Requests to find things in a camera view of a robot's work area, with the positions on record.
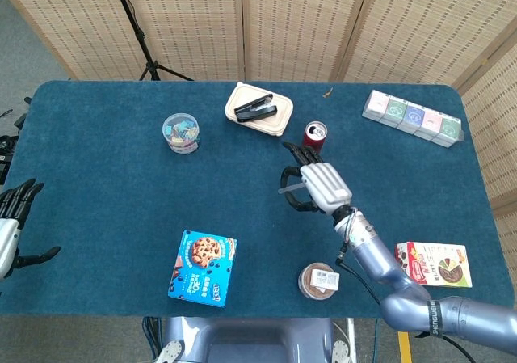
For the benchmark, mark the grey-blue robot torso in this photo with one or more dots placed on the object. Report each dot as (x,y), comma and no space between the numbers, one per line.
(250,338)

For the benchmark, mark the red soda can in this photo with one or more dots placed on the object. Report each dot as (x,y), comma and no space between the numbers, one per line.
(314,136)

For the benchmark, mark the black equipment beside table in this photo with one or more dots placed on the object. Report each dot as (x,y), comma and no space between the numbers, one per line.
(8,144)

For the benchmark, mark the pastel boxes multipack clear wrap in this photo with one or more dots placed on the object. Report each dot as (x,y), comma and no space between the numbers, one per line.
(412,116)

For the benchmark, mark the clear plastic straw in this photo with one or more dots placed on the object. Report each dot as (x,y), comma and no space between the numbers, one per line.
(288,189)

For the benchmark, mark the black stapler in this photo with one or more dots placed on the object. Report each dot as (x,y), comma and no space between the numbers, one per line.
(256,110)

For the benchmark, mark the yellow floor tape strip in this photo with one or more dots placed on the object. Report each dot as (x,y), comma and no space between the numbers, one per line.
(404,347)

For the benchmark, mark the black tripod stand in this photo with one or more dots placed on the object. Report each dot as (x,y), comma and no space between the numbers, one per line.
(139,35)

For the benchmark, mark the red yellow snack box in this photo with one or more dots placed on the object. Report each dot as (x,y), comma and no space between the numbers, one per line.
(444,266)

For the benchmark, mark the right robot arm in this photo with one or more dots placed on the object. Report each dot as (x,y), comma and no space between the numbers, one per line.
(371,254)

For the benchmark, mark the small white cardboard box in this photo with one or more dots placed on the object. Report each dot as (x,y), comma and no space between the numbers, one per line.
(325,280)

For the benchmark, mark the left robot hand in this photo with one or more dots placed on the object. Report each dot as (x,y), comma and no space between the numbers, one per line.
(10,237)

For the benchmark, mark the clear jar of colourful clips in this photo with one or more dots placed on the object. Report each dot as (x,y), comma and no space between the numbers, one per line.
(181,134)

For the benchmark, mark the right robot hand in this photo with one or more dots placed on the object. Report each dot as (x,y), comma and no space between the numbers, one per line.
(325,185)

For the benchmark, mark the clear tub of rubber bands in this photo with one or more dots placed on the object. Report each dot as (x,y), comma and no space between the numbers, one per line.
(307,288)

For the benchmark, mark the beige lidded lunch box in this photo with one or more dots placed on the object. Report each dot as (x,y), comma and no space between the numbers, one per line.
(278,122)

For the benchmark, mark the blue carpet table cover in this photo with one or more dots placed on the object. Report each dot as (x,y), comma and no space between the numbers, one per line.
(121,197)

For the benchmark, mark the blue chocolate chip cookie box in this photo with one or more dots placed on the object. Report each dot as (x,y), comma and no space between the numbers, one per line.
(202,270)

